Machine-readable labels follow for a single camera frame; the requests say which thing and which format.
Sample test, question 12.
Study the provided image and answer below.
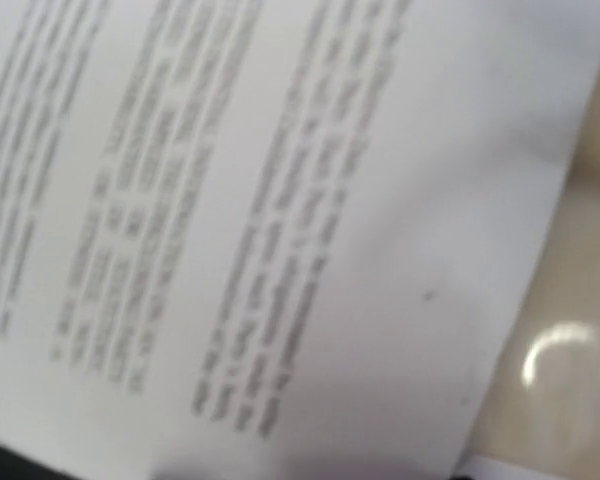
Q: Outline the printed text paper sheet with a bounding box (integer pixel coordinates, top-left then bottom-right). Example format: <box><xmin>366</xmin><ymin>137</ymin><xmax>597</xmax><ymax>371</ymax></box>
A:
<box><xmin>0</xmin><ymin>1</ymin><xmax>600</xmax><ymax>479</ymax></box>

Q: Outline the black book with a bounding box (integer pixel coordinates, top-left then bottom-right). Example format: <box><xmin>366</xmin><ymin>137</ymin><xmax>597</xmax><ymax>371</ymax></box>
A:
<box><xmin>0</xmin><ymin>446</ymin><xmax>74</xmax><ymax>480</ymax></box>

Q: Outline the white paper sheet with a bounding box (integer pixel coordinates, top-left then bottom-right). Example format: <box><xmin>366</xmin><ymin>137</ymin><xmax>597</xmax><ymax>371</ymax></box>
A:
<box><xmin>459</xmin><ymin>456</ymin><xmax>556</xmax><ymax>480</ymax></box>

